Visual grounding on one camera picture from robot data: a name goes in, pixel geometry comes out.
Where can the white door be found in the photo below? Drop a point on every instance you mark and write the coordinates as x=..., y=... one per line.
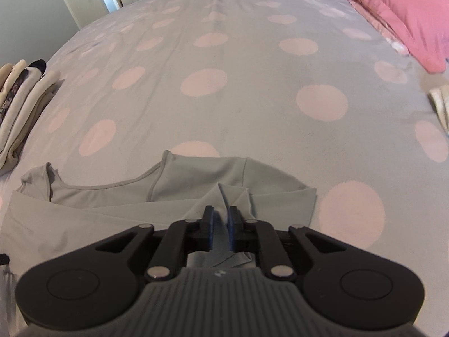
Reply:
x=87, y=0

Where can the light pink pillow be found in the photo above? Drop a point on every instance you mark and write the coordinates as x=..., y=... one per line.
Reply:
x=382, y=24

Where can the stack of folded clothes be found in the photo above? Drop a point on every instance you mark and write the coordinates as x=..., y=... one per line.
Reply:
x=21, y=112

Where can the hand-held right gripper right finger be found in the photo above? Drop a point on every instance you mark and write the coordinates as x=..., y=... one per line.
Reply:
x=232, y=230

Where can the grey polka dot bed cover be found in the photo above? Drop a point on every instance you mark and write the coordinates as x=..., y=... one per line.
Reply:
x=252, y=119

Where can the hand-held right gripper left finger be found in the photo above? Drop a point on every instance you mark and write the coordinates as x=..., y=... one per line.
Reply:
x=209, y=230

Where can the grey shirt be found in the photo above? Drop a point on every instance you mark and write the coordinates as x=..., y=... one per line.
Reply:
x=193, y=179

